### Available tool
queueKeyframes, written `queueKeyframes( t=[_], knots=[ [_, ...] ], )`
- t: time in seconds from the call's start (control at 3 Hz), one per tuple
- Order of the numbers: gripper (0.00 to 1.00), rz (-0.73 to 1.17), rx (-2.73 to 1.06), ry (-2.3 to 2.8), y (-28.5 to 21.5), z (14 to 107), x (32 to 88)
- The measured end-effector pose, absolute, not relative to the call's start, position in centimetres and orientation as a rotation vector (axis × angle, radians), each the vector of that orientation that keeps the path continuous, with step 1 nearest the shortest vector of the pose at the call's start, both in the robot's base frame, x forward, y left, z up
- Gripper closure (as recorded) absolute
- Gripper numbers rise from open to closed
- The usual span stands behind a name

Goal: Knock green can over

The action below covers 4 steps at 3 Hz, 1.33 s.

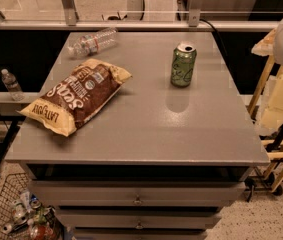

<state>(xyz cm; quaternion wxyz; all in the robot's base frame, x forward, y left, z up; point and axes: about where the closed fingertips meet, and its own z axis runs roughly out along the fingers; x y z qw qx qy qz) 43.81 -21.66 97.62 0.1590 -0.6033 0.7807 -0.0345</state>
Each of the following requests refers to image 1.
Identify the black cable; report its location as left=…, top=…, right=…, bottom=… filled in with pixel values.
left=199, top=18, right=229, bottom=60

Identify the grey drawer cabinet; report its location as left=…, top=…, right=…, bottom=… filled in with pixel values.
left=7, top=32, right=268, bottom=240

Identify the brown chip bag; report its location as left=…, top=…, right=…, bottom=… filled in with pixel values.
left=20, top=59, right=132, bottom=137

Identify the clear plastic bottle on table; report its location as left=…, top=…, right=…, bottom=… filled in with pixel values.
left=68, top=27, right=118, bottom=58

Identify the green soda can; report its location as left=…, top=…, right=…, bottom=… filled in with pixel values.
left=170, top=41, right=197, bottom=87

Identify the white bottle in basket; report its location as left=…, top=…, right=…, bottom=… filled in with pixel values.
left=11, top=199, right=27, bottom=223

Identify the wire basket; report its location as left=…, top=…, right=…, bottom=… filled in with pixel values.
left=0, top=173, right=62, bottom=240

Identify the clear water bottle on shelf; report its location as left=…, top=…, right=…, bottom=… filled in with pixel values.
left=1, top=69, right=24, bottom=101

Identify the red bottle in basket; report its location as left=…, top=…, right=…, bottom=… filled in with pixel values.
left=30, top=225, right=56, bottom=240

